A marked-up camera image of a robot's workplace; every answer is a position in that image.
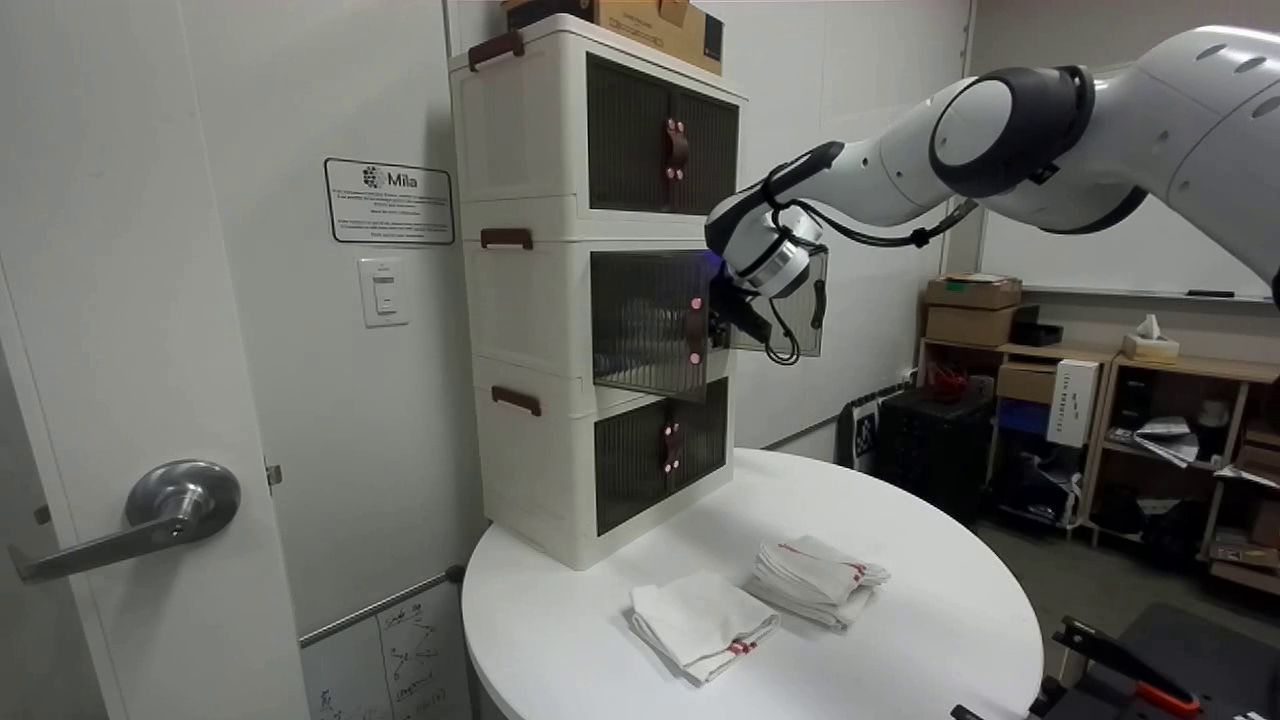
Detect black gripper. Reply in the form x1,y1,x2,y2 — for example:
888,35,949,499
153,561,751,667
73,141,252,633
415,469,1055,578
742,280,817,371

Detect smoked cabinet door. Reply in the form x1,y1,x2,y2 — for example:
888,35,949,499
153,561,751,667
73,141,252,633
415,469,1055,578
587,248,714,401
777,244,836,369

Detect white towel red stripes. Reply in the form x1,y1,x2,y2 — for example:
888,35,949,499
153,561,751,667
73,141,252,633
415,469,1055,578
738,532,894,638

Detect white three-tier cabinet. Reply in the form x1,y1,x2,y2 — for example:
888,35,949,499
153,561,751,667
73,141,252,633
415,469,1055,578
448,7,749,578

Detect white towel small red mark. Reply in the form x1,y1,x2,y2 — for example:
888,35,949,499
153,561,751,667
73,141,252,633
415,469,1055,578
619,567,786,690

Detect cardboard box on cabinet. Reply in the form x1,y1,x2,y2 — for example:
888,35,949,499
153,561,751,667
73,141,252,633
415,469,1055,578
502,0,730,79

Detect brown cardboard box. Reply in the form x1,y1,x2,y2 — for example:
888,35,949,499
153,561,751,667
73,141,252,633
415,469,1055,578
924,303,1020,356

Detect black storage box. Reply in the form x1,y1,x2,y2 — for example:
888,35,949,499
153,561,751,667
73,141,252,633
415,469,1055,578
876,381,1000,514

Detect flat cardboard box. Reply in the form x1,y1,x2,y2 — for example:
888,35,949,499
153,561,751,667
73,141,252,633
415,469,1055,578
921,272,1028,317

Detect small black box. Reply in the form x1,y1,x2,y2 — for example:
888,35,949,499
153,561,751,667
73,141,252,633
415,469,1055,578
1007,303,1068,351

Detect white hanging bag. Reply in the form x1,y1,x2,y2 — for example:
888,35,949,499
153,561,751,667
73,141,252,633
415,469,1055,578
1045,356,1105,454

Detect tissue box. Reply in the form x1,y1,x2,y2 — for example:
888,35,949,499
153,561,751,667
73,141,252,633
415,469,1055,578
1116,311,1190,364

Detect wooden shelf unit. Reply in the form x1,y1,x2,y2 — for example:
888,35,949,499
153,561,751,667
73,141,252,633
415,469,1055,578
994,340,1280,600

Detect silver door lever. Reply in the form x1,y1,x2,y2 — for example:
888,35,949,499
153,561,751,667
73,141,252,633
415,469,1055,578
9,456,248,583

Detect white room door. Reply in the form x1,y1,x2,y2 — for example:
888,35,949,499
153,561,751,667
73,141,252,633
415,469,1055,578
0,0,314,720

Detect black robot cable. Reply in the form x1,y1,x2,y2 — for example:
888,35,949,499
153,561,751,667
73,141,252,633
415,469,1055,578
703,135,986,260

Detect brown cabinet side handle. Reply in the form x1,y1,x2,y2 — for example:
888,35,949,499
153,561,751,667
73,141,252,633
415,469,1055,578
487,381,549,420
465,27,528,76
478,225,540,255

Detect wall whiteboard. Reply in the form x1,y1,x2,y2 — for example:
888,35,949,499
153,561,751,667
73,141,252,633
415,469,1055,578
977,198,1280,307

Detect white light switch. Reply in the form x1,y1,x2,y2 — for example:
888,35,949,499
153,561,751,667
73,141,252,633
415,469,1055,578
356,253,413,331

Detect white wall sign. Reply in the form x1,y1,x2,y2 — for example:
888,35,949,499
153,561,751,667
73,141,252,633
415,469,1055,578
319,151,459,248

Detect red handled tool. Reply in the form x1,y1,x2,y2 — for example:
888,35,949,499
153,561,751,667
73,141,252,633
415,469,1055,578
1128,682,1212,720

